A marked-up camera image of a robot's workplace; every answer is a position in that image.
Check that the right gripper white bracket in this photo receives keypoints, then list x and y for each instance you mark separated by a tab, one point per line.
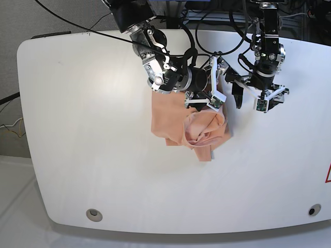
201	85

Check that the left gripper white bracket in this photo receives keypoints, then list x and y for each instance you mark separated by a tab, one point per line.
257	87

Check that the peach orange T-shirt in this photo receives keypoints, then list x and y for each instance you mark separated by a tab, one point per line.
202	131

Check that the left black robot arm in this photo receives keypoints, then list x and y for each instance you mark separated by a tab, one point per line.
262	35

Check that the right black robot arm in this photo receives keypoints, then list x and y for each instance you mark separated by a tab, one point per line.
167	73

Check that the red triangle sticker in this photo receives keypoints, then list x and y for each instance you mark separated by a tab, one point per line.
328	177

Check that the right table grommet hole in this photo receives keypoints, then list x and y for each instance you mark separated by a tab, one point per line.
314	210

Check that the table grommet hole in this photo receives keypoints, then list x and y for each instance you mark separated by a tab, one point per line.
314	210
94	215

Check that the left table grommet hole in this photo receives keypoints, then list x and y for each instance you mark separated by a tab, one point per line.
94	215

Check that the black bar table edge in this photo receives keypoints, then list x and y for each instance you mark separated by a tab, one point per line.
51	34

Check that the black table leg left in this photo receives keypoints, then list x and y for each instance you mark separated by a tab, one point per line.
9	98

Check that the black metal equipment frame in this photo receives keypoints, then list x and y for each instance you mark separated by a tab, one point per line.
301	20

